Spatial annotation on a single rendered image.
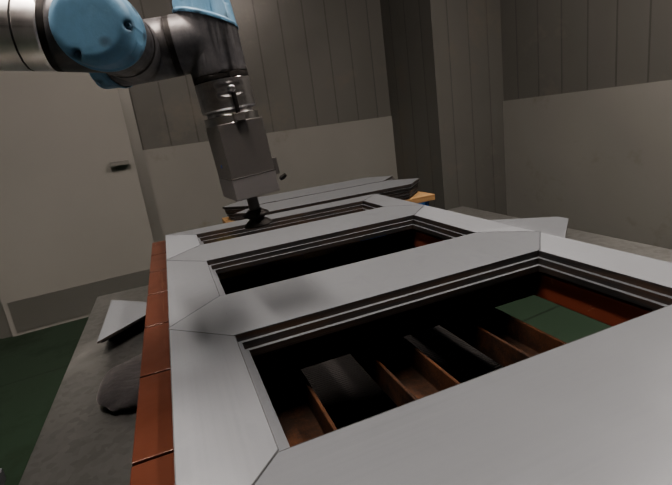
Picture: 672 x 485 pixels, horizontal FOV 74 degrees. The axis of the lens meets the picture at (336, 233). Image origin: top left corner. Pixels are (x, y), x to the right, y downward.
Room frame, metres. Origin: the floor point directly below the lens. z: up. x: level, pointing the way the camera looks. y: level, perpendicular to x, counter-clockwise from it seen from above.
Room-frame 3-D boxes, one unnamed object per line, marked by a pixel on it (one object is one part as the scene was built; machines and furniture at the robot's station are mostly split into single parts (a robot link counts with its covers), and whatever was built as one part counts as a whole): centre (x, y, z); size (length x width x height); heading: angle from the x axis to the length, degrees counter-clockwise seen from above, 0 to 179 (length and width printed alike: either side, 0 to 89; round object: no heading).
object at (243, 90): (0.65, 0.12, 1.18); 0.08 x 0.08 x 0.05
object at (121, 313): (1.13, 0.57, 0.70); 0.39 x 0.12 x 0.04; 19
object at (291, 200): (1.82, 0.03, 0.82); 0.80 x 0.40 x 0.06; 109
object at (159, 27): (0.61, 0.23, 1.24); 0.11 x 0.11 x 0.08; 10
